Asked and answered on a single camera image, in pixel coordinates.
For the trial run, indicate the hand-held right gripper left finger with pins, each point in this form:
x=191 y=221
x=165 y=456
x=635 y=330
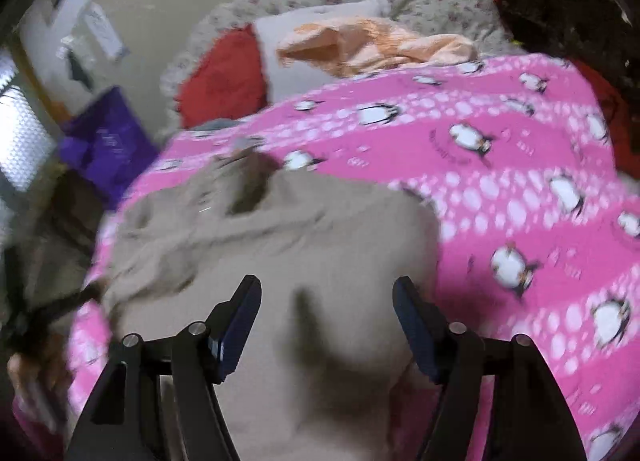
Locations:
x=240 y=326

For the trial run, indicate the dark wooden side cabinet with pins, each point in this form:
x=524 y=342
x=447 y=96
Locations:
x=55 y=231

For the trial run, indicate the dark carved wooden headboard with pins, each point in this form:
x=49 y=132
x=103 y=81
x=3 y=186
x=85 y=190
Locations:
x=550 y=21

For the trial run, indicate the wall calendar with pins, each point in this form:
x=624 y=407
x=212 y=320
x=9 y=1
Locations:
x=105 y=31

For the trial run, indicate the beige jacket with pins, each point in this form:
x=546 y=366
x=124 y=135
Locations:
x=310 y=251

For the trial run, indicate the purple bag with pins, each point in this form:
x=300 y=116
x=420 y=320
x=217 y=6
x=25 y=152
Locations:
x=110 y=141

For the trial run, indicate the dark hanging cloth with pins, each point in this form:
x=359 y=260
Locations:
x=79 y=71

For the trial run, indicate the barred window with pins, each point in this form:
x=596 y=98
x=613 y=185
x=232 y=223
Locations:
x=22 y=131

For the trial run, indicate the red pillow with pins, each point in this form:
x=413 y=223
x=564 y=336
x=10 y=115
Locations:
x=220 y=76

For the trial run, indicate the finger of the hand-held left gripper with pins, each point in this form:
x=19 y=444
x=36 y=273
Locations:
x=75 y=300

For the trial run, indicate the white pillow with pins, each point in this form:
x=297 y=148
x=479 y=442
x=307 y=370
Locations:
x=310 y=16

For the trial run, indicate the orange fringed scarf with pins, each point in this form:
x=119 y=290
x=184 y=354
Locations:
x=380 y=46

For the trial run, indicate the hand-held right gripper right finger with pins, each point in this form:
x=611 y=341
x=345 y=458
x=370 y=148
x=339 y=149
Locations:
x=417 y=326

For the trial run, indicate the pink penguin print blanket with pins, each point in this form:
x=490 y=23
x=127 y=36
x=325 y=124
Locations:
x=500 y=166

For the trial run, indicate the red cloth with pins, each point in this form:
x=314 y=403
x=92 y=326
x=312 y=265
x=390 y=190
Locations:
x=625 y=126

